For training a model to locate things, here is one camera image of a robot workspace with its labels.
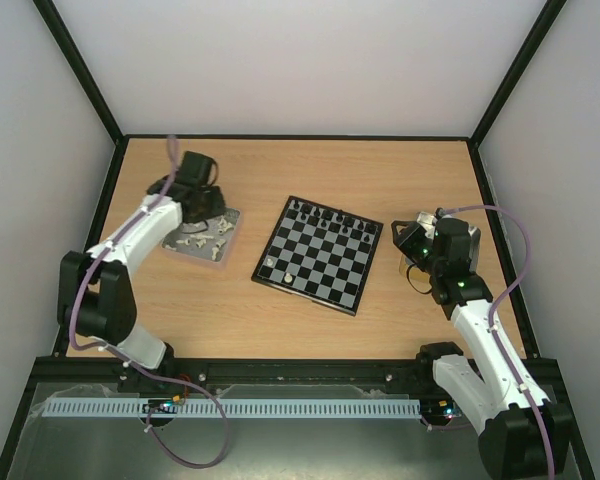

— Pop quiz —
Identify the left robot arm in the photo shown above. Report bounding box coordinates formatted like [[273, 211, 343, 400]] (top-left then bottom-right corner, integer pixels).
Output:
[[58, 138, 226, 381]]

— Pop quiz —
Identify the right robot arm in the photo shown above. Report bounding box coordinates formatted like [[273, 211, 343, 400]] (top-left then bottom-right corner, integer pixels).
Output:
[[391, 212, 573, 479]]

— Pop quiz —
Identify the right metal tray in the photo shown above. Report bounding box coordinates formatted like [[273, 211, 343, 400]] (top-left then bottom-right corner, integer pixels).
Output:
[[399, 209, 481, 294]]

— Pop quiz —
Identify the metal tray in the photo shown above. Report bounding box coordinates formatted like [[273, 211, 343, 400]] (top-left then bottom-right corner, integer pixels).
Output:
[[161, 207, 243, 269], [399, 209, 481, 294]]

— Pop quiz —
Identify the black white chessboard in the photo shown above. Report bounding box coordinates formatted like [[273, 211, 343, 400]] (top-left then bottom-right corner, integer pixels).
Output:
[[251, 196, 383, 316]]

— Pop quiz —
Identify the left metal tray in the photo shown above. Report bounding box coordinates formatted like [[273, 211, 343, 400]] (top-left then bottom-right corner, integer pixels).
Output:
[[161, 207, 243, 269]]

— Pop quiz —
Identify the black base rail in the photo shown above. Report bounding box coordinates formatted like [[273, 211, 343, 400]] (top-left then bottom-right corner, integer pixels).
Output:
[[27, 356, 446, 398]]

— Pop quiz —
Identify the black metal frame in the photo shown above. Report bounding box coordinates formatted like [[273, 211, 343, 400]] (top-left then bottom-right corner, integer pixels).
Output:
[[0, 0, 595, 479]]

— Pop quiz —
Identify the light blue cable duct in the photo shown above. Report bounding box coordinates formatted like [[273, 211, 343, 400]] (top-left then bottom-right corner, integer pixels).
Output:
[[42, 397, 421, 420]]

